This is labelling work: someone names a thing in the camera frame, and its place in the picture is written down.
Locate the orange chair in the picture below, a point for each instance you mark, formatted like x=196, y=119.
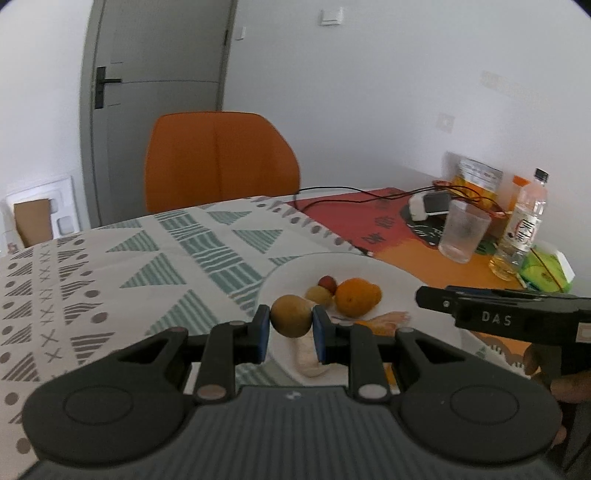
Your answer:
x=217, y=157

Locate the small green brown fruit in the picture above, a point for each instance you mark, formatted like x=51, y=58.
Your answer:
x=318, y=297

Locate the cardboard box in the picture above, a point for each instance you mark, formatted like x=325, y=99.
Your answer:
x=32, y=221

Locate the white foam panel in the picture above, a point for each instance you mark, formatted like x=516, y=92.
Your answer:
x=60, y=194

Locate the white charger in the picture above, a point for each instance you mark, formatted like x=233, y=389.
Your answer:
x=429, y=205

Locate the black round coaster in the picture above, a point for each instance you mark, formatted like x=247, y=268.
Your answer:
x=425, y=233

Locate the brown green kiwi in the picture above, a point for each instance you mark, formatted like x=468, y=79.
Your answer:
x=291, y=314

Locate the white light switch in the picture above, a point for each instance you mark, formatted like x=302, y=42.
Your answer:
x=330, y=16

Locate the small red fruit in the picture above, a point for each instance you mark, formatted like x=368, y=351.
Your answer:
x=328, y=283

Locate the patterned white green tablecloth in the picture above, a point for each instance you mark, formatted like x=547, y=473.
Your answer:
x=138, y=277

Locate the clear plastic bottle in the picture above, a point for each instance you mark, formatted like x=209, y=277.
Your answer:
x=521, y=230

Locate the yellow pouch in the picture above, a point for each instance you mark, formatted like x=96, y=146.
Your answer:
x=478, y=180

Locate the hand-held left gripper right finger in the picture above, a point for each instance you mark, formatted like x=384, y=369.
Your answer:
x=319, y=336

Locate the clear plastic cup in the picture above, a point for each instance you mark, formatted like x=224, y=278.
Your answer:
x=461, y=230

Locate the green tissue box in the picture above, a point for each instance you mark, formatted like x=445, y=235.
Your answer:
x=547, y=268

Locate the person's right hand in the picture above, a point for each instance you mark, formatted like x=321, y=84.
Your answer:
x=572, y=386

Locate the white plate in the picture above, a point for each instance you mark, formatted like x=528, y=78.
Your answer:
x=406, y=286

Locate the orange mandarin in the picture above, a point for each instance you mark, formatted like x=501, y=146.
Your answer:
x=358, y=297

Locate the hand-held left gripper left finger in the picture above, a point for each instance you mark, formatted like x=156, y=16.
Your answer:
x=262, y=334

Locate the orange capped bottle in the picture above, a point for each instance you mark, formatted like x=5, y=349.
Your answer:
x=516, y=191

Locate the grey door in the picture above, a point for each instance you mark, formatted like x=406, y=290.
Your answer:
x=157, y=92

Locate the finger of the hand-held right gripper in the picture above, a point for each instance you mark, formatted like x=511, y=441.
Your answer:
x=434, y=300

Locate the red orange printed mat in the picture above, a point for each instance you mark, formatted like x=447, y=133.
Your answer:
x=392, y=226

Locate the pale peeled fruit piece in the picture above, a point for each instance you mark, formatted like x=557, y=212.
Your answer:
x=308, y=361

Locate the white wall socket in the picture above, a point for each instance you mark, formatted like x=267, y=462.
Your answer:
x=445, y=122

